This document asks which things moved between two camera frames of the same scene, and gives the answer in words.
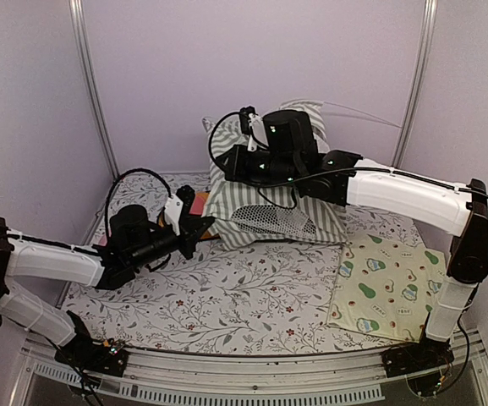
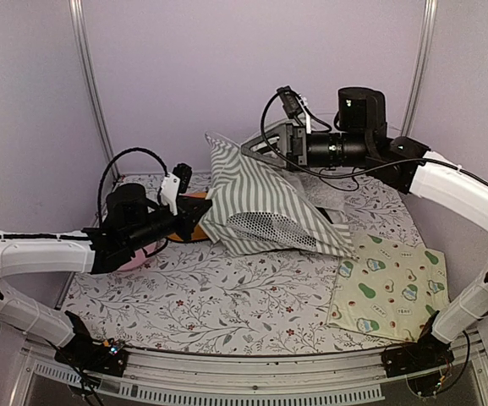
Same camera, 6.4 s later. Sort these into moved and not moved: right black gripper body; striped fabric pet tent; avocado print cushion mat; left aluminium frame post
Moved: right black gripper body; striped fabric pet tent
Not moved: left aluminium frame post; avocado print cushion mat
